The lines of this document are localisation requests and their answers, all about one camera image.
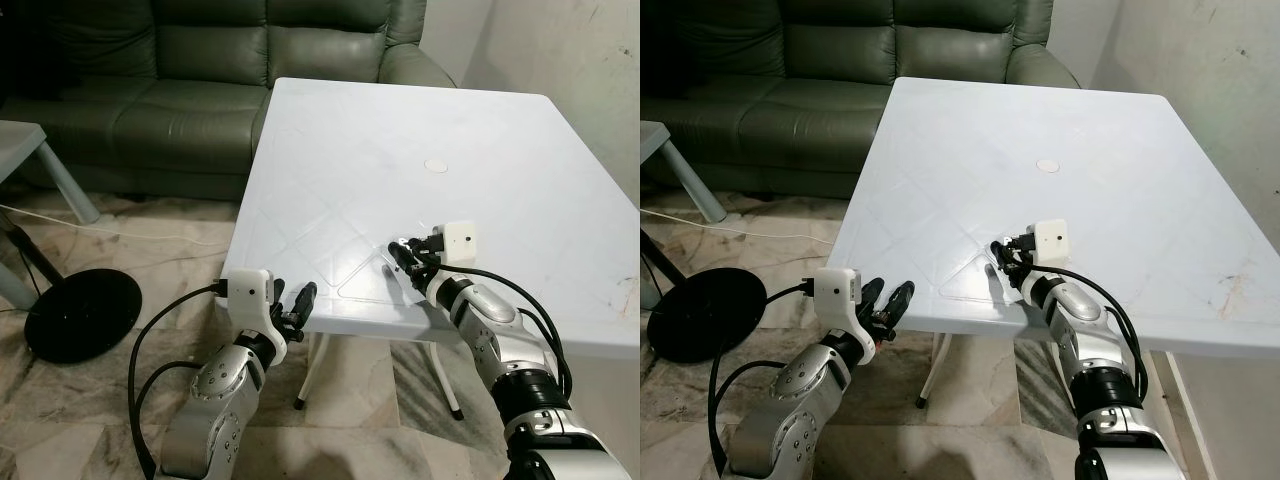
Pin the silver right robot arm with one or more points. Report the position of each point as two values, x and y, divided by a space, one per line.
1085 340
500 340

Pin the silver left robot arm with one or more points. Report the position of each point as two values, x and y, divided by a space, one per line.
215 390
790 395

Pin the white round table plug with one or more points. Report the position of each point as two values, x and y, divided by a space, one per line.
1048 165
436 165

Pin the white plastic table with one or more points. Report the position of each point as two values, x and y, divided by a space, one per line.
1080 120
450 120

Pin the black round stand base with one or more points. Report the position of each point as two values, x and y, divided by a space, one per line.
80 315
705 315

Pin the green leather sofa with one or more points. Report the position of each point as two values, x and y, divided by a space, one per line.
800 120
200 120

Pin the black slanted stand pole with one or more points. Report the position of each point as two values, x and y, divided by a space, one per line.
652 258
30 255

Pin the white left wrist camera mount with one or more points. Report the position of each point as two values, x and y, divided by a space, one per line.
250 290
838 288

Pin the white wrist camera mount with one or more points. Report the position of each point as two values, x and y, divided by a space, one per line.
838 288
250 290
460 242
1052 240

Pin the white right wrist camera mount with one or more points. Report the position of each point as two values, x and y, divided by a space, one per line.
460 242
1052 240

